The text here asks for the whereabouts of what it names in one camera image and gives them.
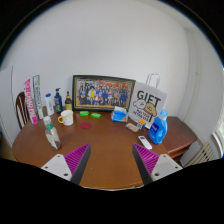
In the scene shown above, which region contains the clear green-label drink bottle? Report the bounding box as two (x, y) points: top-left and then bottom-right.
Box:
(43, 115), (62, 151)

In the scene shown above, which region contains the small beige snack packet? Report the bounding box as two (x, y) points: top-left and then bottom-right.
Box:
(125, 122), (140, 133)

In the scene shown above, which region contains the white printed paper bag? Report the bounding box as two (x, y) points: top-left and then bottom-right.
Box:
(128, 73), (168, 129)

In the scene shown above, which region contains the white radiator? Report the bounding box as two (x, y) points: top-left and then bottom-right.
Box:
(184, 142), (217, 168)

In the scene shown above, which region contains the small orange white box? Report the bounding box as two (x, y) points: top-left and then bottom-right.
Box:
(137, 119), (147, 130)

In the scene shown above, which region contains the brown pump bottle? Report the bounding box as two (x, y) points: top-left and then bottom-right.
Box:
(64, 91), (73, 112)

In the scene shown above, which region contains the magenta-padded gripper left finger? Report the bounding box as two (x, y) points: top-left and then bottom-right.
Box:
(40, 143), (92, 185)

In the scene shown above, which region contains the blue detergent bottle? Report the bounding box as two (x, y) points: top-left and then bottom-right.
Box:
(147, 108), (169, 145)

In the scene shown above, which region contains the white remote control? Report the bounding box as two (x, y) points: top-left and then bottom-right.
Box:
(138, 135), (153, 150)

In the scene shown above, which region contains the white mug yellow rim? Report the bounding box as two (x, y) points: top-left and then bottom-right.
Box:
(57, 109), (75, 127)

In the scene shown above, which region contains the dark blue pump bottle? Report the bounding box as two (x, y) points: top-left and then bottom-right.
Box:
(53, 87), (64, 114)

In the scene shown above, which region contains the blue tissue pack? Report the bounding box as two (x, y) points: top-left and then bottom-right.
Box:
(110, 106), (129, 123)

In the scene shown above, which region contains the brown wooden chair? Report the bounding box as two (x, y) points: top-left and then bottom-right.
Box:
(15, 91), (31, 130)

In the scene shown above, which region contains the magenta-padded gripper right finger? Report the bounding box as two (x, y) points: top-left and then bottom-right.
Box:
(132, 143), (184, 185)

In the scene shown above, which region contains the white lotion bottle blue cap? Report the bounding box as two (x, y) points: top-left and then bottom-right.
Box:
(45, 93), (55, 117)

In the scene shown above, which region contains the framed group photo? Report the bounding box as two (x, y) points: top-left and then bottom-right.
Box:
(71, 74), (137, 112)

